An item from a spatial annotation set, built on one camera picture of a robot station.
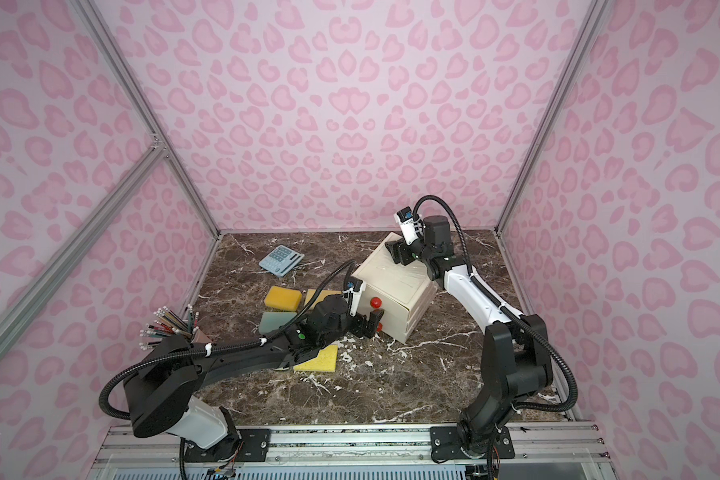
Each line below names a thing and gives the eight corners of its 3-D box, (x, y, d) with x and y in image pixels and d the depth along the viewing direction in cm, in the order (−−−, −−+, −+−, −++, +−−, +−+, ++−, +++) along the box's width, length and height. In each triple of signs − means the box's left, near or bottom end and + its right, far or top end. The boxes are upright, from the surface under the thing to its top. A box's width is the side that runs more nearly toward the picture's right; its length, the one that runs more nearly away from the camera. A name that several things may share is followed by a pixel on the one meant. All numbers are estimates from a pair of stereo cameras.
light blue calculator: (259, 267, 112) (256, 261, 109) (279, 247, 118) (277, 241, 115) (287, 282, 107) (285, 276, 104) (307, 261, 113) (305, 255, 111)
